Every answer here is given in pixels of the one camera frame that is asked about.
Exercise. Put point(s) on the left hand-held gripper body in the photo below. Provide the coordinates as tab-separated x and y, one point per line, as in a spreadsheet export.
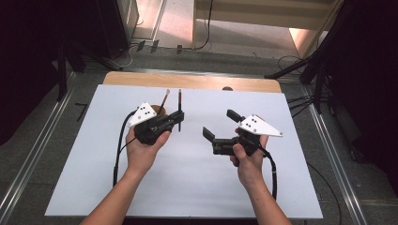
142	117

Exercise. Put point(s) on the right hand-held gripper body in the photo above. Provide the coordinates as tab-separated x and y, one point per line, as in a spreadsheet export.
258	126

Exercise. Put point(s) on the tan bear pen holder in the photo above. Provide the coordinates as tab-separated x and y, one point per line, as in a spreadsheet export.
159	110

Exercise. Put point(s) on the brown pencil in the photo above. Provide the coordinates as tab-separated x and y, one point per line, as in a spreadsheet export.
164	100

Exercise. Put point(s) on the person's left hand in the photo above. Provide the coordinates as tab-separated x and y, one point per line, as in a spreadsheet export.
142	156

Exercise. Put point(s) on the person's right hand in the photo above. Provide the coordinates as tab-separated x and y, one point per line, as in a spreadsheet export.
250	168

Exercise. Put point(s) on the wooden table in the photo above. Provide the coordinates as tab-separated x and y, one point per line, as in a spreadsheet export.
187	81

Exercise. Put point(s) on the white table sheet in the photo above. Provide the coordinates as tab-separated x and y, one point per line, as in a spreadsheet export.
194	181

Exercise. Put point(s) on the black tripod stand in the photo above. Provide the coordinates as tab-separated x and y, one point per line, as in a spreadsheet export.
300	64

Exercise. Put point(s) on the black metal stand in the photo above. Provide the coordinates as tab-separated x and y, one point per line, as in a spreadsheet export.
62	72

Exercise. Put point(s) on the black cabinet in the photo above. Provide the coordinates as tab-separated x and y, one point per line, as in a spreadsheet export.
112	25

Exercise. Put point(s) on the light wooden furniture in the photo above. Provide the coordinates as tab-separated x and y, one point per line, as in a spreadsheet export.
250	18

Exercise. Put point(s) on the black curtain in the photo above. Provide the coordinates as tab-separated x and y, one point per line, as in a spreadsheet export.
375	78

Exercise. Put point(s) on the metal floor rail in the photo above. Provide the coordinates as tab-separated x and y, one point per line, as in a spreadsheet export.
334	156
34	150

